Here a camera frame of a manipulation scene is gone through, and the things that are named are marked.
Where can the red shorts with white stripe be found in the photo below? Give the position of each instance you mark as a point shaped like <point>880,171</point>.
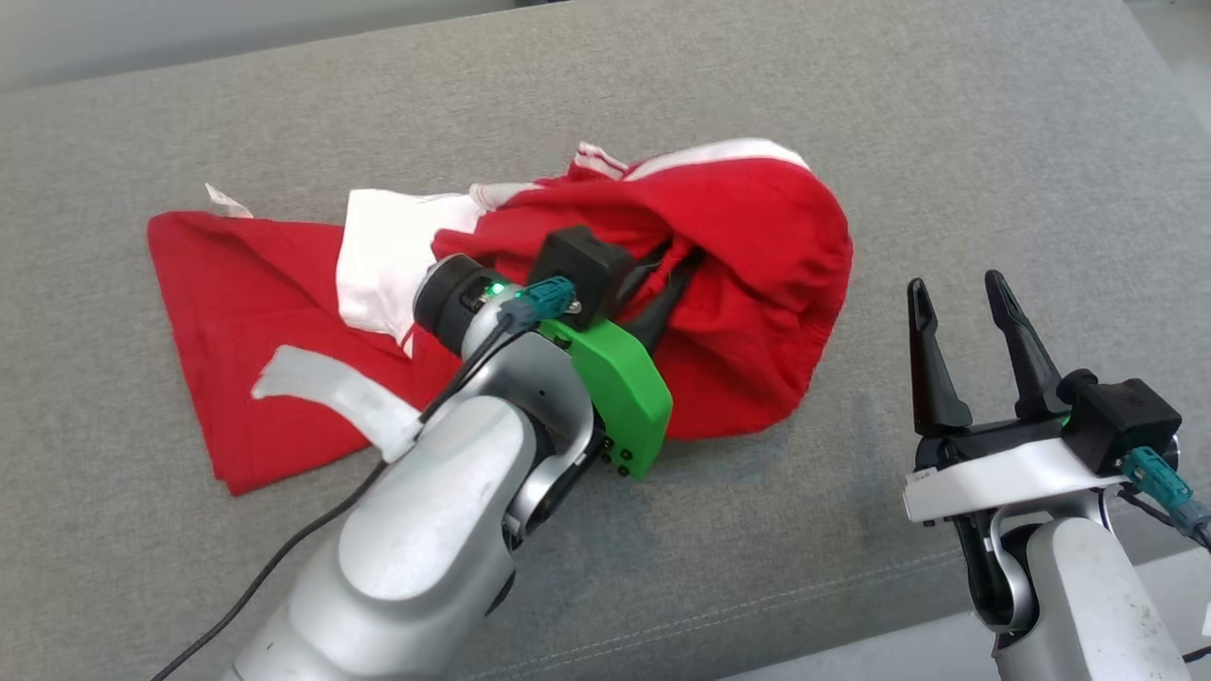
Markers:
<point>757,236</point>

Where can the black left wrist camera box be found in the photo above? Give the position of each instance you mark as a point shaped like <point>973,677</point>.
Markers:
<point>587,265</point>

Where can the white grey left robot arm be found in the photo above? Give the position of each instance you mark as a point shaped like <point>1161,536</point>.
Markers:
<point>426,530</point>

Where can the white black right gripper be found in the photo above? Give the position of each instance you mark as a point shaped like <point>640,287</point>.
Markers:
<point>993,482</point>

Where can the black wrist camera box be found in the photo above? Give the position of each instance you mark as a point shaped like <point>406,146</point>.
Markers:
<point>587,265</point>
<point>1121,421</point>

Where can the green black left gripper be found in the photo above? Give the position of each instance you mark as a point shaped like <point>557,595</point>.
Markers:
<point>620,397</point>

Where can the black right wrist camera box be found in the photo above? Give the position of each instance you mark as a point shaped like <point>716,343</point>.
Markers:
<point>1121,421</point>

